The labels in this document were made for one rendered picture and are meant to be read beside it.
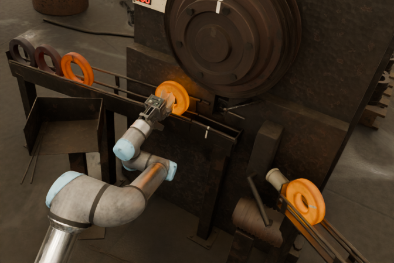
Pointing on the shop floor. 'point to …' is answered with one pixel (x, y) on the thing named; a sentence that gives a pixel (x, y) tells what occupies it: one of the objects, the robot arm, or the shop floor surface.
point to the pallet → (373, 108)
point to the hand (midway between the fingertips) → (172, 95)
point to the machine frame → (278, 91)
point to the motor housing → (252, 229)
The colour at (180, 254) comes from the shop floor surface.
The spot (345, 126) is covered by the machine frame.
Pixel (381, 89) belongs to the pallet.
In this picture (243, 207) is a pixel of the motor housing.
